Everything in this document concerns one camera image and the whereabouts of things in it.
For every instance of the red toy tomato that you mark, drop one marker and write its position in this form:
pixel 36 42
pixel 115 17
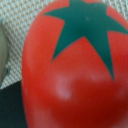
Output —
pixel 76 103

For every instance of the pale green gripper finger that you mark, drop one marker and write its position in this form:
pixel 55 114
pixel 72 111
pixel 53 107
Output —
pixel 4 53

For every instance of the white woven placemat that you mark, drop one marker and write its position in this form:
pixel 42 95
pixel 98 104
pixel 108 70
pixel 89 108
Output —
pixel 20 26

